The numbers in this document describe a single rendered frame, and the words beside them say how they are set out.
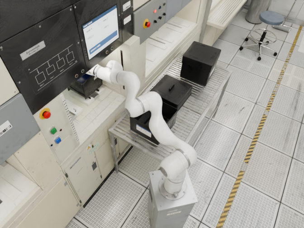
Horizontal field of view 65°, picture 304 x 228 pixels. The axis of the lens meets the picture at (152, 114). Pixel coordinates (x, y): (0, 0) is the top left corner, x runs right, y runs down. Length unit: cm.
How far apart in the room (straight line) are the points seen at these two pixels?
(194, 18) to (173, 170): 213
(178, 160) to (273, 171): 179
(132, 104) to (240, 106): 228
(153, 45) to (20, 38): 171
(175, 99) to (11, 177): 133
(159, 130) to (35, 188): 89
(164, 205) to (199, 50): 142
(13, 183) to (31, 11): 111
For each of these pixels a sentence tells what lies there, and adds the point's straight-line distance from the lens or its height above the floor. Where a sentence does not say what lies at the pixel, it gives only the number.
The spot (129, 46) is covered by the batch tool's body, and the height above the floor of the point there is 139.
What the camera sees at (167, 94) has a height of 86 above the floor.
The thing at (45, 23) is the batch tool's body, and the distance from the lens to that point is 118.
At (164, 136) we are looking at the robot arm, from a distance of 134.
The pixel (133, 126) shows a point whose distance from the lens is 189.
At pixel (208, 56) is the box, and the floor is 101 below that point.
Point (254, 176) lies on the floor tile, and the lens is 285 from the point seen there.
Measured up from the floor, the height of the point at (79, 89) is 104.
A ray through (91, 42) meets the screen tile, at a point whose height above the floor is 156.
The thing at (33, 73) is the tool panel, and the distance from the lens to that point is 121.
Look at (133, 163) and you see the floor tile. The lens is 265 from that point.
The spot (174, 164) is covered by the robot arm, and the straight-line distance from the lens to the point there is 132.
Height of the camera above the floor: 234
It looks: 50 degrees down
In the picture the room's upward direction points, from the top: 4 degrees clockwise
